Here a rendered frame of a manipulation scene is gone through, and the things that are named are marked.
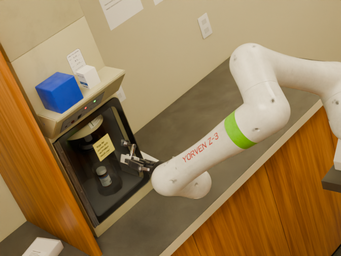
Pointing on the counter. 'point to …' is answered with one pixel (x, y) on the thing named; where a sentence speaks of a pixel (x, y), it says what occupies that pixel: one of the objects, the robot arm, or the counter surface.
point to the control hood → (117, 74)
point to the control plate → (81, 112)
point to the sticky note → (103, 147)
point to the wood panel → (37, 171)
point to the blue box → (59, 92)
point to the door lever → (130, 148)
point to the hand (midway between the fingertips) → (129, 159)
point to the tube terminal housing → (36, 71)
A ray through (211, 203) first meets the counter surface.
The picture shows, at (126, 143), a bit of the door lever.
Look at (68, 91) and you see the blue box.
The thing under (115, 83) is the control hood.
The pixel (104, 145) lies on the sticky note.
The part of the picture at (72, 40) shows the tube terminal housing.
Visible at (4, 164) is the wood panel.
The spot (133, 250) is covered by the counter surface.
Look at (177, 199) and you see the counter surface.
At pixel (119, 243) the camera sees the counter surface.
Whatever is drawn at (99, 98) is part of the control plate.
